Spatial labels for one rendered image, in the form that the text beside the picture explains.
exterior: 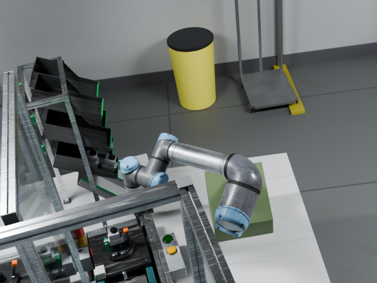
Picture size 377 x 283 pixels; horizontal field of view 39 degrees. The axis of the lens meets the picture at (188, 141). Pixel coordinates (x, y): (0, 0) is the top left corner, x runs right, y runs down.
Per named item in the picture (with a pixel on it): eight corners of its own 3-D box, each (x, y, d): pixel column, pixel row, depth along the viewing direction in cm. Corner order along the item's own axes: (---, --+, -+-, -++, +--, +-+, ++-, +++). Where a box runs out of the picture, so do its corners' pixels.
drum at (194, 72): (216, 85, 509) (211, 23, 470) (221, 109, 476) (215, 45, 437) (175, 91, 510) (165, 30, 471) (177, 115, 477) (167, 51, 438)
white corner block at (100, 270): (105, 270, 224) (103, 264, 221) (107, 278, 220) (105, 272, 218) (95, 273, 223) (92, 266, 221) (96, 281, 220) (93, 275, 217)
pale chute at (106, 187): (129, 191, 256) (134, 185, 254) (129, 210, 246) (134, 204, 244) (78, 166, 244) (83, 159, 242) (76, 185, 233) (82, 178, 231)
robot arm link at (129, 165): (132, 170, 199) (114, 164, 203) (137, 191, 206) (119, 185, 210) (143, 158, 204) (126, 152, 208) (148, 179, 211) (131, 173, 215)
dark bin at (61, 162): (117, 160, 244) (121, 148, 240) (116, 179, 233) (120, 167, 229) (55, 149, 236) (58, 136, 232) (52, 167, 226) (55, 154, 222)
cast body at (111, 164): (116, 167, 239) (120, 155, 235) (114, 173, 235) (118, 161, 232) (98, 161, 238) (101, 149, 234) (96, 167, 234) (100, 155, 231)
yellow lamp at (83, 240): (86, 236, 198) (83, 227, 195) (88, 246, 194) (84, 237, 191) (73, 240, 197) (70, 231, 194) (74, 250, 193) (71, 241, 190)
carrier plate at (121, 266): (141, 226, 242) (140, 222, 241) (152, 264, 223) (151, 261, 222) (89, 240, 238) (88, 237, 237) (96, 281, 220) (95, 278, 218)
